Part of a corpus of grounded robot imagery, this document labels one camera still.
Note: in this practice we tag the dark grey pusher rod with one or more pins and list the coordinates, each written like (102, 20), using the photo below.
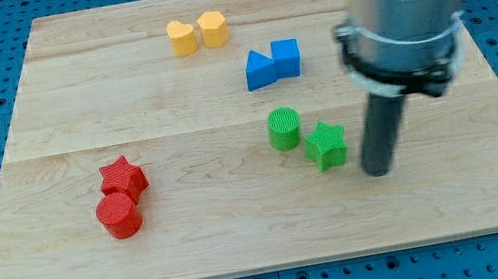
(381, 127)

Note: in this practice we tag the wooden board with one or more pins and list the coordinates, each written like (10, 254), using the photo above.
(222, 202)

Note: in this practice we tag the blue triangle block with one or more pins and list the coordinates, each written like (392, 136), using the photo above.
(260, 71)

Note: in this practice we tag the red cylinder block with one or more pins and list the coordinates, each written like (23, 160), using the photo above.
(119, 215)

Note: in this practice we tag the blue cube block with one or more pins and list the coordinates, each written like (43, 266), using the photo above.
(286, 57)

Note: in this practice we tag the green cylinder block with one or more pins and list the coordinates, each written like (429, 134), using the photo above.
(283, 128)

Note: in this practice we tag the yellow hexagon block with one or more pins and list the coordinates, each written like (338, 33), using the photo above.
(214, 29)

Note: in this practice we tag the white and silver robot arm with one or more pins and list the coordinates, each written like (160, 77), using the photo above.
(399, 47)

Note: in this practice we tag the green star block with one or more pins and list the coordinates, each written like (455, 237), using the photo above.
(326, 146)

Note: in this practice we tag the red star block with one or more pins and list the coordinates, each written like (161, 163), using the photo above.
(122, 176)

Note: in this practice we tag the yellow heart block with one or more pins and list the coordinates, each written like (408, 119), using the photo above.
(182, 38)

